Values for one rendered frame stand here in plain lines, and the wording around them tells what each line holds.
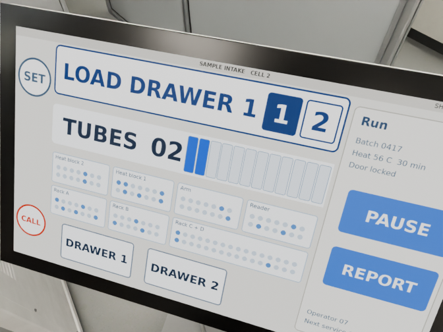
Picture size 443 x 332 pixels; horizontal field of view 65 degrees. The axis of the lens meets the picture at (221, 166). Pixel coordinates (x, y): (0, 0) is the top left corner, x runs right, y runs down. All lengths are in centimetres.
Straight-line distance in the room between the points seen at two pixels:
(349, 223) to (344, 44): 88
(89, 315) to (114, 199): 113
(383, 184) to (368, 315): 14
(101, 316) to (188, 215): 115
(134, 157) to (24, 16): 18
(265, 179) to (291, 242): 7
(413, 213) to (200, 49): 25
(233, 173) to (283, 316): 17
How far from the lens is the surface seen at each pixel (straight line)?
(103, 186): 41
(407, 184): 36
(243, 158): 34
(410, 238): 37
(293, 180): 34
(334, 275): 38
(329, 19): 119
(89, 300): 153
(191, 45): 35
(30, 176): 46
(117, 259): 44
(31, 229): 49
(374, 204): 36
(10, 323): 99
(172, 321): 140
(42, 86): 43
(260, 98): 33
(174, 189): 37
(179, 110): 35
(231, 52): 34
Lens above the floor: 139
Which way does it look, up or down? 55 degrees down
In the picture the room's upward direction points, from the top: 1 degrees counter-clockwise
